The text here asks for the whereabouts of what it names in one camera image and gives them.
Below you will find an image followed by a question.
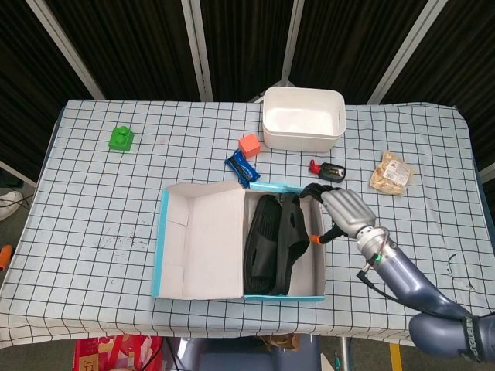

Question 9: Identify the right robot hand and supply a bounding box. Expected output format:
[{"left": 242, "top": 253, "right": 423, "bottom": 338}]
[{"left": 299, "top": 183, "right": 377, "bottom": 247}]

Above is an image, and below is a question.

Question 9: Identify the black rubber slipper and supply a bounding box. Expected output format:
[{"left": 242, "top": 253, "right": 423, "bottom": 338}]
[
  {"left": 243, "top": 194, "right": 282, "bottom": 295},
  {"left": 270, "top": 192, "right": 311, "bottom": 297}
]

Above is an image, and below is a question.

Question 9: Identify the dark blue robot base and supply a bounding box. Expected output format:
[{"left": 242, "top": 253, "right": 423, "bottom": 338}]
[{"left": 166, "top": 334, "right": 322, "bottom": 371}]

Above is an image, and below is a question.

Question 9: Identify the blue cardboard shoebox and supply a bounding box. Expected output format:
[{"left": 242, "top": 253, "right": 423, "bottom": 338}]
[{"left": 150, "top": 180, "right": 328, "bottom": 301}]

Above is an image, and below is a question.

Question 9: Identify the red patterned bag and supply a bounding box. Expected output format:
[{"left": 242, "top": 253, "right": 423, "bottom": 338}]
[{"left": 73, "top": 335, "right": 163, "bottom": 371}]

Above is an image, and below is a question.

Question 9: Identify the black car key fob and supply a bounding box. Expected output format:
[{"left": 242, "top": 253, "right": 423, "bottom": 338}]
[{"left": 319, "top": 162, "right": 348, "bottom": 182}]

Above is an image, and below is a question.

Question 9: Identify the clear bag of nuts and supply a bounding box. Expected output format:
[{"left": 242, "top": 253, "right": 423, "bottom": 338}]
[{"left": 370, "top": 150, "right": 415, "bottom": 196}]

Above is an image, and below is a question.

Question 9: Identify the white plastic storage bin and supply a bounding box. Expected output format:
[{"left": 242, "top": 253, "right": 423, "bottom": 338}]
[
  {"left": 262, "top": 131, "right": 343, "bottom": 152},
  {"left": 261, "top": 86, "right": 347, "bottom": 139}
]

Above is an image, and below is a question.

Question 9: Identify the blue snack packet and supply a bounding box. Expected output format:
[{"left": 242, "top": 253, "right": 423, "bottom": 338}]
[{"left": 224, "top": 149, "right": 261, "bottom": 183}]

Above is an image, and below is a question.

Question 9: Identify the orange cube block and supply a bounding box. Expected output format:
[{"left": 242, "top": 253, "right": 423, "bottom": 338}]
[{"left": 237, "top": 133, "right": 261, "bottom": 160}]

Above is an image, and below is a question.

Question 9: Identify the metal table leg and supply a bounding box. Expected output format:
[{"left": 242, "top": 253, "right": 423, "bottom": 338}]
[{"left": 338, "top": 335, "right": 349, "bottom": 371}]

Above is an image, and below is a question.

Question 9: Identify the brown paper bag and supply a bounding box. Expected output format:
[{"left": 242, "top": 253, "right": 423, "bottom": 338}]
[{"left": 259, "top": 332, "right": 302, "bottom": 351}]

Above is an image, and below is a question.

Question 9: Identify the green toy brick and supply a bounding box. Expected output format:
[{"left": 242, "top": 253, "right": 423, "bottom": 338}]
[{"left": 108, "top": 126, "right": 135, "bottom": 154}]

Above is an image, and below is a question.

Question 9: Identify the white checkered tablecloth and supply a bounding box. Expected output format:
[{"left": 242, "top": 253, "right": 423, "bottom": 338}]
[{"left": 0, "top": 99, "right": 495, "bottom": 343}]

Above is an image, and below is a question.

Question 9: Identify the black folding partition screen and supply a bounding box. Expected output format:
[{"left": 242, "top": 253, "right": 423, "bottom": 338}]
[{"left": 0, "top": 0, "right": 495, "bottom": 186}]

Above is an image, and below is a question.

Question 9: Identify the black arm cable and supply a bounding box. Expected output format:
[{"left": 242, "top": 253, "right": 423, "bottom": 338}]
[{"left": 355, "top": 270, "right": 413, "bottom": 307}]

